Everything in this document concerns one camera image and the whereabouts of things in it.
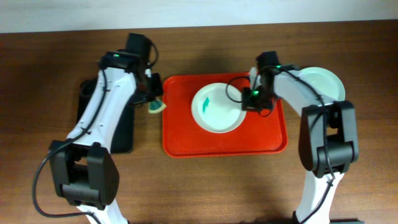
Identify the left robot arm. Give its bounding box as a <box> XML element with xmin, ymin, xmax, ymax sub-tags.
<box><xmin>44</xmin><ymin>33</ymin><xmax>165</xmax><ymax>223</ymax></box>

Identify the green yellow sponge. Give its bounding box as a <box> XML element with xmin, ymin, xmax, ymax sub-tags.
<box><xmin>148</xmin><ymin>99</ymin><xmax>167</xmax><ymax>114</ymax></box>

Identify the white plate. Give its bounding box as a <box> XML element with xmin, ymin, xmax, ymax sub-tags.
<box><xmin>191</xmin><ymin>83</ymin><xmax>246</xmax><ymax>134</ymax></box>

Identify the red plastic tray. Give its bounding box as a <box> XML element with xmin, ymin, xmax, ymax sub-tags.
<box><xmin>162</xmin><ymin>72</ymin><xmax>288</xmax><ymax>158</ymax></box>

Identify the light green plate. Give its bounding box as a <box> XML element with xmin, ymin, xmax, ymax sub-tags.
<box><xmin>301</xmin><ymin>67</ymin><xmax>346</xmax><ymax>101</ymax></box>

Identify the black plastic tray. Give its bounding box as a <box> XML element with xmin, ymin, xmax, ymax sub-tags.
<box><xmin>76</xmin><ymin>78</ymin><xmax>134</xmax><ymax>154</ymax></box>

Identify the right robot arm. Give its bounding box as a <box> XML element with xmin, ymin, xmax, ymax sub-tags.
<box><xmin>241</xmin><ymin>51</ymin><xmax>359</xmax><ymax>224</ymax></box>

